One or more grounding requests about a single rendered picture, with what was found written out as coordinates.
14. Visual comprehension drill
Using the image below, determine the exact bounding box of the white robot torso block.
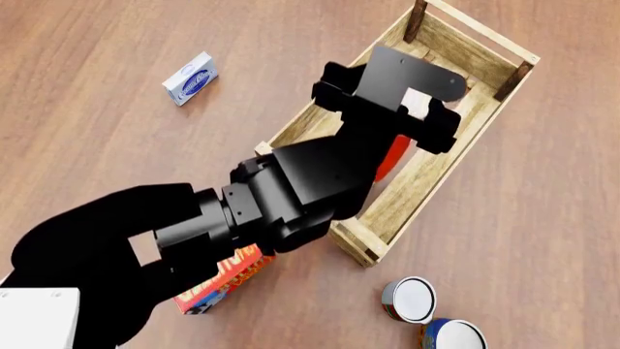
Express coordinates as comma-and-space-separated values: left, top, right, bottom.
0, 286, 81, 349

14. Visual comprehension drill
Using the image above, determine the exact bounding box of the wooden slatted tray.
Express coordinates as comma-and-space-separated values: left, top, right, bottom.
254, 0, 542, 270

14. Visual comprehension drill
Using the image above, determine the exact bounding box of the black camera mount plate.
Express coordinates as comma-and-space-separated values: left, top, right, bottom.
353, 45, 468, 114

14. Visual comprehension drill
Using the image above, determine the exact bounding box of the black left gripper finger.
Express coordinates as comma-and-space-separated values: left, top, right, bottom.
405, 99, 462, 155
311, 61, 370, 111

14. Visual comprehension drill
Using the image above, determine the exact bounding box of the red cereal box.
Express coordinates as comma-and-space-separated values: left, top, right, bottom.
172, 243, 277, 316

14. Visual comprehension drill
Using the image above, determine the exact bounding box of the white blue cream cheese box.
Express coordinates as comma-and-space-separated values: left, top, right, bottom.
161, 50, 220, 108

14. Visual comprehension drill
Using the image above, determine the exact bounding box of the red green can white lid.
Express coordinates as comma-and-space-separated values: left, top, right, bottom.
381, 275, 438, 326

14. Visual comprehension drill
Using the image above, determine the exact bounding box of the blue can white lid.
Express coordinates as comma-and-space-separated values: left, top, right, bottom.
418, 317, 488, 349

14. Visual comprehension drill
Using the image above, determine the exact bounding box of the red ketchup bottle white cap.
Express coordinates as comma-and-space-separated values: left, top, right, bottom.
374, 87, 433, 183

